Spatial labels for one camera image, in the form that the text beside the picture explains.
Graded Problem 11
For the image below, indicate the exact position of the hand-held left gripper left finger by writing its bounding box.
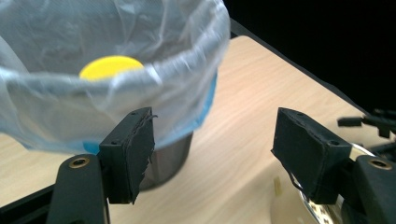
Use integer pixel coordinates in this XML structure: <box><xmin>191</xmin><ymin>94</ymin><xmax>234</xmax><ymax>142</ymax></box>
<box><xmin>98</xmin><ymin>106</ymin><xmax>157</xmax><ymax>205</ymax></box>

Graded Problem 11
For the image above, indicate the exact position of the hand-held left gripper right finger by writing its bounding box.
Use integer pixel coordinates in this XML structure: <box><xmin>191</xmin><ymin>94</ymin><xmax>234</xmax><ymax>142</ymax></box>
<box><xmin>271</xmin><ymin>107</ymin><xmax>361</xmax><ymax>205</ymax></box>

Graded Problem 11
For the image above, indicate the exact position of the yellow round lid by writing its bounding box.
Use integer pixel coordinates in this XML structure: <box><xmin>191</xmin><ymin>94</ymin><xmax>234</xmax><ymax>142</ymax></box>
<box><xmin>78</xmin><ymin>55</ymin><xmax>145</xmax><ymax>82</ymax></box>

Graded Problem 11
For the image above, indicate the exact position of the trash bin with plastic liner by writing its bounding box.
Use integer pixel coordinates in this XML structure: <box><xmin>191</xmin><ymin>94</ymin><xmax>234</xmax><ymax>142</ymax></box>
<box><xmin>0</xmin><ymin>0</ymin><xmax>232</xmax><ymax>156</ymax></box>

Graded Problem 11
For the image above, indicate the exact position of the shiny silver dish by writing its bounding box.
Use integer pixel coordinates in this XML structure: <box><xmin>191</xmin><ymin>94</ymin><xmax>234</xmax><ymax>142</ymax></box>
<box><xmin>269</xmin><ymin>143</ymin><xmax>378</xmax><ymax>224</ymax></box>

